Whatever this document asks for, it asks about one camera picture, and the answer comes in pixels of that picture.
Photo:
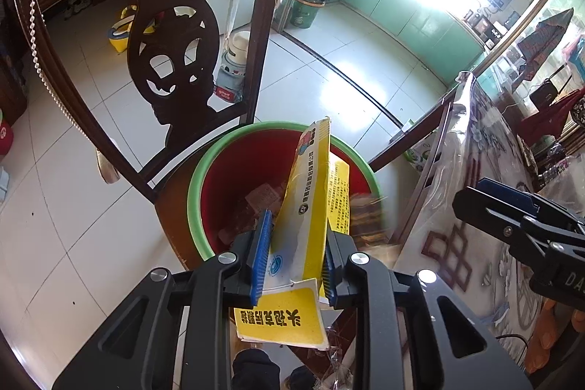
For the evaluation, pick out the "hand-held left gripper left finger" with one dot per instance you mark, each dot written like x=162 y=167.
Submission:
x=260 y=262

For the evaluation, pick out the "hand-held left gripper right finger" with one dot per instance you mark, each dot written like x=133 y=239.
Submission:
x=330 y=285

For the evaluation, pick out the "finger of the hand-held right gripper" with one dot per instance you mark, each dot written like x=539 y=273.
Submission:
x=493 y=216
x=507 y=191

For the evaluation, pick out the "yellow cardboard package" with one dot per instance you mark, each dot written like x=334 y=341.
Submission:
x=301 y=212

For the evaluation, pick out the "red basin green rim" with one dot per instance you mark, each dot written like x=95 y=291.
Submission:
x=228 y=189

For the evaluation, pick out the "green trash bin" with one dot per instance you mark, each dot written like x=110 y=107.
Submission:
x=307 y=8

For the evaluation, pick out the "floral tablecloth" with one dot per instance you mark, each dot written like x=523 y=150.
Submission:
x=484 y=170

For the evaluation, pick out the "brown striped wrapper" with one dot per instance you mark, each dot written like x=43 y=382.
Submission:
x=368 y=218

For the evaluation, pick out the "red cloth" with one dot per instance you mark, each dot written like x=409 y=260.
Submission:
x=548 y=125

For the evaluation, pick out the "green white box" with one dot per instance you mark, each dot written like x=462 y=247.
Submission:
x=420 y=154

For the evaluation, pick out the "black handbag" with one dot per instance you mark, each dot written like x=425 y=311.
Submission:
x=548 y=90

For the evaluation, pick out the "dark cloth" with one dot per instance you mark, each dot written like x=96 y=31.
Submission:
x=256 y=371

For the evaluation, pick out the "wooden dining table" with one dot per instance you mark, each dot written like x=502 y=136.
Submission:
x=402 y=143

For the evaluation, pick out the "patterned hanging garment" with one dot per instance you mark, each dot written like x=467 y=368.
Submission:
x=546 y=40

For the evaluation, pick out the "clear container red label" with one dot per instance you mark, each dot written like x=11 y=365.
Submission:
x=228 y=86

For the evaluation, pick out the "white shoehorn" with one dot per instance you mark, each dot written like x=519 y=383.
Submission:
x=107 y=168

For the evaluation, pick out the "teal kitchen cabinets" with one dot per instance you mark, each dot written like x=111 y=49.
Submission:
x=402 y=11

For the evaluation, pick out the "white rice cooker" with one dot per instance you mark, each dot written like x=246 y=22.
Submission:
x=237 y=52

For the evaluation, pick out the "yellow plastic potty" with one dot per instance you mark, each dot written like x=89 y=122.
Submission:
x=119 y=36

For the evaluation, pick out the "red round toy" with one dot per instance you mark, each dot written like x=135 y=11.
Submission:
x=5 y=136

